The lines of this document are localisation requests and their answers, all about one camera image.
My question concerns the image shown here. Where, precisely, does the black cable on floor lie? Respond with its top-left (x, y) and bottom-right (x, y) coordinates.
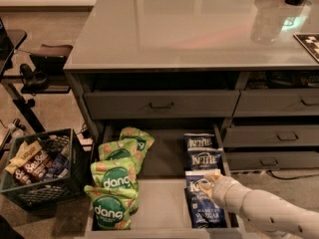
top-left (267, 170), bottom-right (319, 181)

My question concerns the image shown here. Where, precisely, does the blue kettle chip bag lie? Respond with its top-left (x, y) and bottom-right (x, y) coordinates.
top-left (183, 133), bottom-right (214, 148)
top-left (187, 147), bottom-right (222, 170)
top-left (185, 170), bottom-right (226, 228)

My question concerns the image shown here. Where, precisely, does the grey bottom right drawer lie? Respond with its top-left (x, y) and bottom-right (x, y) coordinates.
top-left (225, 151), bottom-right (319, 170)

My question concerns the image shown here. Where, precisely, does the front green Dang bag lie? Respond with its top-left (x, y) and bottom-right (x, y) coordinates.
top-left (84, 185), bottom-right (139, 230)

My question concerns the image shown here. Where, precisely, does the grey top right drawer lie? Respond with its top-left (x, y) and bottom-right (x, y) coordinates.
top-left (234, 89), bottom-right (319, 118)

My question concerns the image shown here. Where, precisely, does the black desk with stand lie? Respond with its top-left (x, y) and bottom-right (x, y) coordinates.
top-left (0, 18), bottom-right (45, 132)

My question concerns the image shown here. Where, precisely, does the green dang bag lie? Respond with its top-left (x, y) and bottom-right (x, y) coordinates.
top-left (84, 185), bottom-right (139, 230)
top-left (98, 138), bottom-right (145, 173)
top-left (91, 157), bottom-right (138, 189)
top-left (120, 126), bottom-right (155, 154)

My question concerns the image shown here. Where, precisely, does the brown Sea Salt snack bag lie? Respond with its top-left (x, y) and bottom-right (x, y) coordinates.
top-left (12, 150), bottom-right (52, 185)

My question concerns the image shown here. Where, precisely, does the grey cabinet with glossy counter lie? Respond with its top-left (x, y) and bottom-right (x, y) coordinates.
top-left (63, 0), bottom-right (319, 171)

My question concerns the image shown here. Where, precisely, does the grey middle right drawer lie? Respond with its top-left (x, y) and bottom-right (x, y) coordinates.
top-left (223, 125), bottom-right (319, 147)

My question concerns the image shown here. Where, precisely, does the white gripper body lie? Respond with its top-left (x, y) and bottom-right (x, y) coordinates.
top-left (212, 176), bottom-right (251, 215)

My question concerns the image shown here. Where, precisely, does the black fiducial marker board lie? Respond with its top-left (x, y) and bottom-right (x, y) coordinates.
top-left (294, 33), bottom-right (319, 63)

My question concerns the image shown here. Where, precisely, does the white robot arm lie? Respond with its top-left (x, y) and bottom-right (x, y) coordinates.
top-left (199, 171), bottom-right (319, 239)

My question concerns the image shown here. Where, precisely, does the blue snack packet in crate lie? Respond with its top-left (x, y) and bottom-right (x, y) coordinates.
top-left (43, 154), bottom-right (69, 180)

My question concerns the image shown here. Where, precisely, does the dark green plastic crate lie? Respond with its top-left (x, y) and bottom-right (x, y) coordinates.
top-left (0, 128), bottom-right (88, 211)

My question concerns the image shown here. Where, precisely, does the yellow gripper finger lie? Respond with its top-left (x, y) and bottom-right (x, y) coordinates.
top-left (199, 181), bottom-right (213, 198)
top-left (204, 173), bottom-right (222, 182)

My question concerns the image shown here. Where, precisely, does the back green Dang bag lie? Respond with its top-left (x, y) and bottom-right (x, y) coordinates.
top-left (120, 126), bottom-right (155, 154)

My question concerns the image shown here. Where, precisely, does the grey top left drawer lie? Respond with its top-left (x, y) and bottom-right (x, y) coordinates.
top-left (84, 90), bottom-right (239, 120)

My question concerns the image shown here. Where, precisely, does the yellow snack bag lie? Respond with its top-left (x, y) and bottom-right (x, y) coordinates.
top-left (5, 140), bottom-right (42, 174)

